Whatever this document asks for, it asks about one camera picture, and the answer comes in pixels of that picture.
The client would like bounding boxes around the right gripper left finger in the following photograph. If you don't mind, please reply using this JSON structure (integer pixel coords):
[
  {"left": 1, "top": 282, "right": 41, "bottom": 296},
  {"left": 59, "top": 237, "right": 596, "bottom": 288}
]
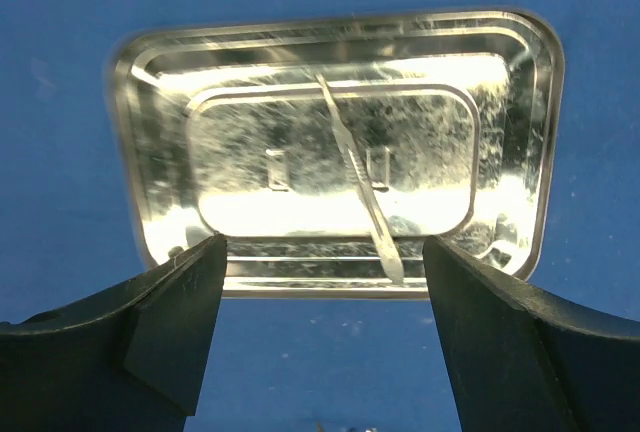
[{"left": 1, "top": 235, "right": 227, "bottom": 431}]

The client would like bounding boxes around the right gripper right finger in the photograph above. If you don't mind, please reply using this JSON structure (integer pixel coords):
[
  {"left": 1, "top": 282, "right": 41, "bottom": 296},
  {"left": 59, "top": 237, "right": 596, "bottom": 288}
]
[{"left": 423, "top": 236, "right": 639, "bottom": 431}]

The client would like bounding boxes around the blue surgical cloth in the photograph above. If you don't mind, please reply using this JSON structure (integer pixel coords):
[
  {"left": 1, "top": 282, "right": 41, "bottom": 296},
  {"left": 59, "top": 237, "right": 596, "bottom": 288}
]
[{"left": 1, "top": 0, "right": 639, "bottom": 431}]

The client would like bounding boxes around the steel instrument tray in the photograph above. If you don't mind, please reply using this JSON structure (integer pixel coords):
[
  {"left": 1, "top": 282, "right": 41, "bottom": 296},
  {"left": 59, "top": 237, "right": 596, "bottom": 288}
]
[{"left": 108, "top": 9, "right": 565, "bottom": 299}]

